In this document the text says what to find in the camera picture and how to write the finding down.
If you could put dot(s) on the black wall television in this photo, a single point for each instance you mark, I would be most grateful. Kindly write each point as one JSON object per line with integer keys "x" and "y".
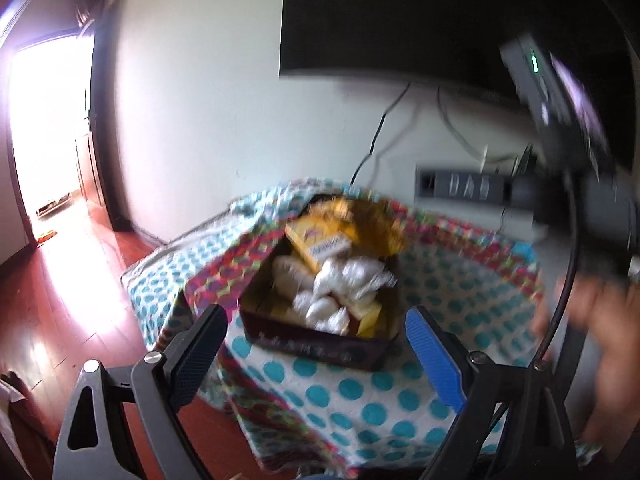
{"x": 400, "y": 15}

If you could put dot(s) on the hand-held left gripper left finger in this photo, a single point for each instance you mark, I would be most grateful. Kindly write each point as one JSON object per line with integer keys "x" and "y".
{"x": 194, "y": 355}

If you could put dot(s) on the gold rectangular tin box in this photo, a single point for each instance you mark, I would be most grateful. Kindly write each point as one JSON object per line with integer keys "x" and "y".
{"x": 320, "y": 347}

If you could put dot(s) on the yellow medicine box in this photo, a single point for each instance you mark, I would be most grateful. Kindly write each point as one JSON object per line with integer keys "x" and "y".
{"x": 315, "y": 242}

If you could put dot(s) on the pink and gold medicine box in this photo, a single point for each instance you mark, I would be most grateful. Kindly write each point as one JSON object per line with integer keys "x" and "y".
{"x": 369, "y": 320}

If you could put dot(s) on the polka dot printed cloth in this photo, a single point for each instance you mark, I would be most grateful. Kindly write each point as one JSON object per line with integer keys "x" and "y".
{"x": 350, "y": 400}

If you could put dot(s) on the white packet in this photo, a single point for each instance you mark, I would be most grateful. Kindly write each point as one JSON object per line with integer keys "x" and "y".
{"x": 322, "y": 312}

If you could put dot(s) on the white plastic bundle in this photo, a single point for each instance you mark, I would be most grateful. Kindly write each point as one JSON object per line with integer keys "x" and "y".
{"x": 350, "y": 277}

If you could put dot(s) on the yellow plastic bag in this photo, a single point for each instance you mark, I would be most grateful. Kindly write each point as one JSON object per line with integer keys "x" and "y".
{"x": 370, "y": 227}

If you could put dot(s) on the person's right forearm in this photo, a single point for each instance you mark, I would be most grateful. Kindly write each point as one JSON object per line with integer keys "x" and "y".
{"x": 615, "y": 400}

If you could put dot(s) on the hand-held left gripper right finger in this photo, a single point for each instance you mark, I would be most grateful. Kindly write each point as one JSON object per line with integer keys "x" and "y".
{"x": 432, "y": 360}

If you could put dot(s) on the cream mesh sock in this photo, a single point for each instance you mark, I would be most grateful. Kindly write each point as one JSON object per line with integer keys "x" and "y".
{"x": 290, "y": 277}

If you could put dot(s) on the person's right hand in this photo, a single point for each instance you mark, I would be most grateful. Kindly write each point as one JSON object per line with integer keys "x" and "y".
{"x": 575, "y": 310}

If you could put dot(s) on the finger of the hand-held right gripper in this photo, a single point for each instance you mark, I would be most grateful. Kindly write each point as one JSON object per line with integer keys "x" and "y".
{"x": 460, "y": 185}

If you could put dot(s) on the dark wooden door frame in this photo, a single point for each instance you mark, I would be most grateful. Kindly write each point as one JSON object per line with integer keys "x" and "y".
{"x": 102, "y": 135}

